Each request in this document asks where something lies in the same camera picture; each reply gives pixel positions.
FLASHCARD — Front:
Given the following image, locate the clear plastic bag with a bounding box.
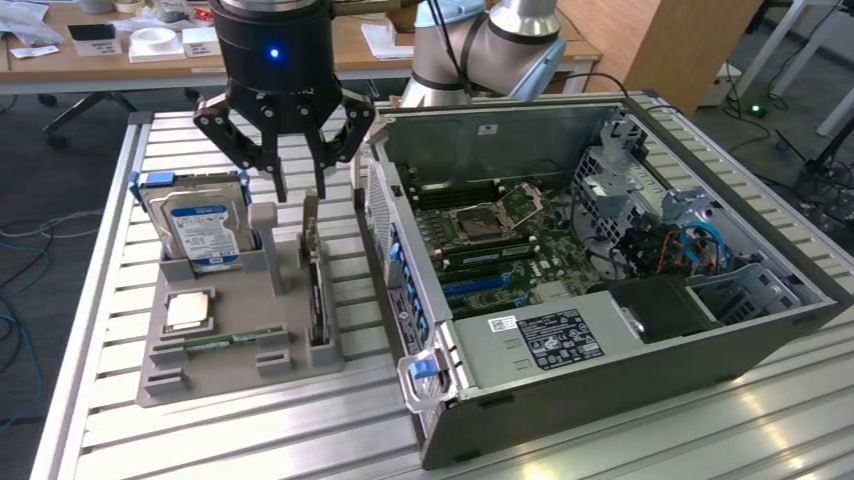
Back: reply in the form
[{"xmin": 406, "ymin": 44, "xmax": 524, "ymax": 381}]
[{"xmin": 0, "ymin": 0, "xmax": 65, "ymax": 47}]

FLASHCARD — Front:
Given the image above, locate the white labelled box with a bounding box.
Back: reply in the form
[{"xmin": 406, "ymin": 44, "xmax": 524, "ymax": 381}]
[{"xmin": 179, "ymin": 26, "xmax": 221, "ymax": 59}]

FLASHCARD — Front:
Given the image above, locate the white tape roll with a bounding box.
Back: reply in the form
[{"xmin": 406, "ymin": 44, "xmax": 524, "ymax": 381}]
[{"xmin": 130, "ymin": 27, "xmax": 175, "ymax": 51}]

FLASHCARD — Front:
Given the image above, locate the black Nvidia graphics card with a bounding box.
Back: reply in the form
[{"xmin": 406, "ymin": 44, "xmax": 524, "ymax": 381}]
[{"xmin": 300, "ymin": 189, "xmax": 333, "ymax": 347}]

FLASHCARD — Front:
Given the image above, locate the blue data wire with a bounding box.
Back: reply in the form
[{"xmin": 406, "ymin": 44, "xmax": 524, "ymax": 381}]
[{"xmin": 685, "ymin": 219, "xmax": 735, "ymax": 274}]

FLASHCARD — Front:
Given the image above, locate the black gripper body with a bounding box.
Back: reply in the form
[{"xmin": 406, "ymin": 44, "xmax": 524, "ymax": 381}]
[{"xmin": 209, "ymin": 0, "xmax": 345, "ymax": 135}]

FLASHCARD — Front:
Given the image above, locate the green RAM stick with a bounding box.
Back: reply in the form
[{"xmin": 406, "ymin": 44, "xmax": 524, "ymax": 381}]
[{"xmin": 158, "ymin": 327, "xmax": 285, "ymax": 352}]

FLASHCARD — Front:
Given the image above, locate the metal socket cover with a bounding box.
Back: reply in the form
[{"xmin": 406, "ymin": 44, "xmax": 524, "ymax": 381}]
[{"xmin": 492, "ymin": 178, "xmax": 545, "ymax": 236}]

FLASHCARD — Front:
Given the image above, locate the grey power supply unit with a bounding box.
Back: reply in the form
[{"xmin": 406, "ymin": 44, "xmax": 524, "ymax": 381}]
[{"xmin": 444, "ymin": 293, "xmax": 649, "ymax": 392}]

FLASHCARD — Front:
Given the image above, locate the green motherboard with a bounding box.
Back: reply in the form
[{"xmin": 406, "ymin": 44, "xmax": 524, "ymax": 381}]
[{"xmin": 398, "ymin": 169, "xmax": 615, "ymax": 321}]

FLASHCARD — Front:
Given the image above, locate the white paper stack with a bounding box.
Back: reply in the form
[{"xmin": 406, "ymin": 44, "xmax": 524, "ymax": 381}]
[{"xmin": 360, "ymin": 22, "xmax": 418, "ymax": 61}]

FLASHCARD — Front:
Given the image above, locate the perforated metal drive cage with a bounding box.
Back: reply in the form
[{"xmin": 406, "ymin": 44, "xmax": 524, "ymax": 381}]
[{"xmin": 570, "ymin": 117, "xmax": 668, "ymax": 239}]

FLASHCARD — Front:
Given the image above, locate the wooden desk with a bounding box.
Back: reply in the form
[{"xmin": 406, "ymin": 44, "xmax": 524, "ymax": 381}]
[{"xmin": 0, "ymin": 0, "xmax": 601, "ymax": 96}]

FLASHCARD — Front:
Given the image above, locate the wooden cabinet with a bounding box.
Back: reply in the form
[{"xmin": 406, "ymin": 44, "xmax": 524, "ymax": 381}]
[{"xmin": 556, "ymin": 0, "xmax": 765, "ymax": 116}]

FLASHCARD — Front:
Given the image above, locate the light plastic case handle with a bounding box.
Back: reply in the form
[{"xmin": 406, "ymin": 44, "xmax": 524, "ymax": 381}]
[{"xmin": 396, "ymin": 347, "xmax": 461, "ymax": 414}]

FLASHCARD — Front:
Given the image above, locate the flat white box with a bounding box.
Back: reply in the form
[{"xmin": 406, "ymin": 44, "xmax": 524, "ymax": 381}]
[{"xmin": 126, "ymin": 42, "xmax": 188, "ymax": 65}]

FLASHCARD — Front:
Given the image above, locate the grey plastic parts rack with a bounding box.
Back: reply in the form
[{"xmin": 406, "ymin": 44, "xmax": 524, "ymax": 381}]
[{"xmin": 135, "ymin": 202, "xmax": 348, "ymax": 409}]

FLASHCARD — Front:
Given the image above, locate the white floor cable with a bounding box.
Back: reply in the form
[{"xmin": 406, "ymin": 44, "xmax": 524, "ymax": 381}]
[{"xmin": 0, "ymin": 207, "xmax": 105, "ymax": 241}]

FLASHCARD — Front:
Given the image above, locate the open grey PC case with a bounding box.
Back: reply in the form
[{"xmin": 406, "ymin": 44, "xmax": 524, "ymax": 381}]
[{"xmin": 349, "ymin": 89, "xmax": 854, "ymax": 471}]

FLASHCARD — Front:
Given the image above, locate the white floor box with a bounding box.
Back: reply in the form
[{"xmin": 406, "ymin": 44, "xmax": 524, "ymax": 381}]
[{"xmin": 707, "ymin": 64, "xmax": 743, "ymax": 109}]

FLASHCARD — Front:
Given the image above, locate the white table frame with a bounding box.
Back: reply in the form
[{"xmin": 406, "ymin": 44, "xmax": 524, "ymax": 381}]
[{"xmin": 725, "ymin": 0, "xmax": 854, "ymax": 136}]

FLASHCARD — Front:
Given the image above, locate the CPU socket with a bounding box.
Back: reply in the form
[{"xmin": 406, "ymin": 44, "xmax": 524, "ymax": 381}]
[{"xmin": 449, "ymin": 202, "xmax": 518, "ymax": 242}]

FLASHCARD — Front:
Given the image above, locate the hard disk in blue caddy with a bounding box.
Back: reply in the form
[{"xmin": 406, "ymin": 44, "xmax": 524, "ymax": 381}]
[{"xmin": 129, "ymin": 169, "xmax": 261, "ymax": 275}]

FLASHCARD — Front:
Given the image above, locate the installed RAM stick with label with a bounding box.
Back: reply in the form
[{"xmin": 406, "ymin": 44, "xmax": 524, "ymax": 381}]
[{"xmin": 437, "ymin": 243, "xmax": 536, "ymax": 267}]

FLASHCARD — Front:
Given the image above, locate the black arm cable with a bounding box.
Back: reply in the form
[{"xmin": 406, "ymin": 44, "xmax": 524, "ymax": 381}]
[{"xmin": 422, "ymin": 0, "xmax": 485, "ymax": 99}]

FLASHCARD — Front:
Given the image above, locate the black and white sign box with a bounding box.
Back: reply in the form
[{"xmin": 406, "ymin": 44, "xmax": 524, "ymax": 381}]
[{"xmin": 65, "ymin": 23, "xmax": 123, "ymax": 58}]

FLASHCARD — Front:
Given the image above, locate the blue floor cable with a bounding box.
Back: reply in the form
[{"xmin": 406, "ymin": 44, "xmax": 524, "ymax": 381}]
[{"xmin": 0, "ymin": 239, "xmax": 51, "ymax": 431}]

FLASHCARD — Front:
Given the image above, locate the metal disk bay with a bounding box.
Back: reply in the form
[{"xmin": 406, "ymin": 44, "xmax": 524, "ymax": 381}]
[{"xmin": 683, "ymin": 259, "xmax": 805, "ymax": 326}]

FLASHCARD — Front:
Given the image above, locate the black cable behind case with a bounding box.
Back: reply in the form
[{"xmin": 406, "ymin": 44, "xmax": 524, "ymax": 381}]
[{"xmin": 565, "ymin": 71, "xmax": 675, "ymax": 115}]

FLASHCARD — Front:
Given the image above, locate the blue expansion slot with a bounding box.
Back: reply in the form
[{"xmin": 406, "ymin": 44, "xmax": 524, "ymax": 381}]
[{"xmin": 441, "ymin": 272, "xmax": 516, "ymax": 297}]

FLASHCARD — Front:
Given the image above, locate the silver CPU chip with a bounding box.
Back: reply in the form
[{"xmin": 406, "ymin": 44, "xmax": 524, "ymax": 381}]
[{"xmin": 163, "ymin": 293, "xmax": 214, "ymax": 331}]

